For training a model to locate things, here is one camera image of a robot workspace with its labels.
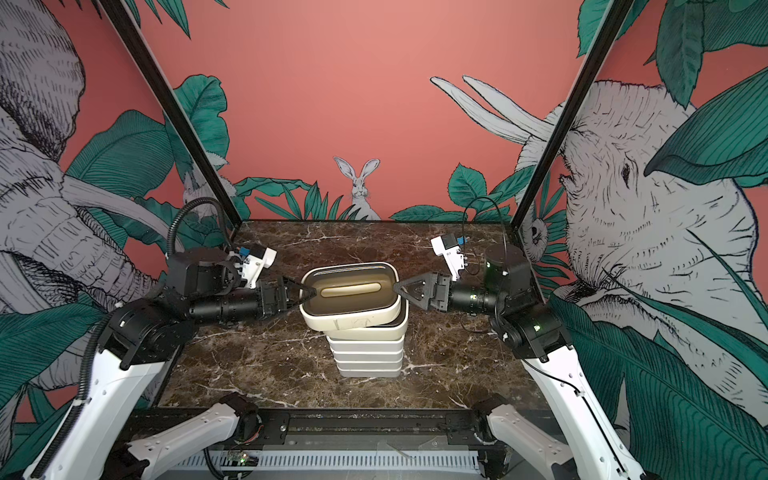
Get black right corner post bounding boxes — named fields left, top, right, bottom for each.
left=510, top=0, right=633, bottom=232

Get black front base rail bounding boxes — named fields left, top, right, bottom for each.
left=116, top=407, right=565, bottom=450

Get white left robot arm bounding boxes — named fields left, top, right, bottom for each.
left=23, top=247, right=316, bottom=479

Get black left camera cable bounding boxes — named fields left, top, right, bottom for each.
left=166, top=196, right=235, bottom=256

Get white box grey lid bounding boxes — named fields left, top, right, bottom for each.
left=327, top=336, right=405, bottom=354
left=333, top=350, right=403, bottom=363

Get white perforated cable duct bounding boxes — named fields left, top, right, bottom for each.
left=210, top=450, right=481, bottom=474

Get cream box dark lid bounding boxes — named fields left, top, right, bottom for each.
left=299, top=262, right=401, bottom=333
left=326, top=303, right=409, bottom=341

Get black corner post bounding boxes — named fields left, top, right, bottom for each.
left=510, top=0, right=633, bottom=232
left=98, top=0, right=242, bottom=229

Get black left corner post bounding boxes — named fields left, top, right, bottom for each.
left=98, top=0, right=242, bottom=229

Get white box bamboo lid front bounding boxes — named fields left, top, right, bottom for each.
left=339, top=369, right=402, bottom=378

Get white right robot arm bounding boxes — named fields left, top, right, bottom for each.
left=393, top=235, right=651, bottom=479

